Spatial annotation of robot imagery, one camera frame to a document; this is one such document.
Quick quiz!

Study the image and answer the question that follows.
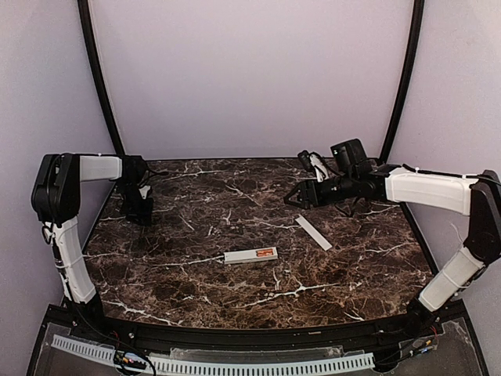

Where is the white battery cover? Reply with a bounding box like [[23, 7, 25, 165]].
[[295, 215, 333, 251]]

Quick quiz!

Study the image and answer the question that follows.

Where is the white remote control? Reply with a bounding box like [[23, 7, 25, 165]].
[[224, 247, 278, 265]]

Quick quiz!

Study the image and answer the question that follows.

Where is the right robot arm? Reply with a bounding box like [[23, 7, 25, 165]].
[[296, 139, 500, 313]]

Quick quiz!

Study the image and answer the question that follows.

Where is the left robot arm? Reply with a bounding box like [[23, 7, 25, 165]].
[[31, 153, 167, 307]]

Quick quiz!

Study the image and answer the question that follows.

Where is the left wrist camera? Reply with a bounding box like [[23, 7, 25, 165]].
[[139, 185, 151, 199]]

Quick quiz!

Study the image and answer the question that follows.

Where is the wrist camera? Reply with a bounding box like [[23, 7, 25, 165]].
[[297, 150, 330, 183], [139, 185, 151, 199]]

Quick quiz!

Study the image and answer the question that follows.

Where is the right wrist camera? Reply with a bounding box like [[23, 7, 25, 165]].
[[297, 150, 330, 183]]

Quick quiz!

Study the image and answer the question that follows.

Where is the black frame post left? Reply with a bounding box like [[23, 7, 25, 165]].
[[77, 0, 125, 156]]

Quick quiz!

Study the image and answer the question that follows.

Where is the black frame post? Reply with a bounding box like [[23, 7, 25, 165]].
[[77, 0, 125, 156], [379, 0, 425, 162]]

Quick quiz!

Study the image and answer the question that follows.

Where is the black front rail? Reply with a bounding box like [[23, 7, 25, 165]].
[[36, 301, 466, 354]]

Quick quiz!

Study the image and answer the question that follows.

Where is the white cable duct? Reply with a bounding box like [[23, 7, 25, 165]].
[[51, 334, 375, 375]]

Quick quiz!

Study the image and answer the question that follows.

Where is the black frame post right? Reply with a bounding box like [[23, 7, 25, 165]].
[[379, 0, 425, 162]]

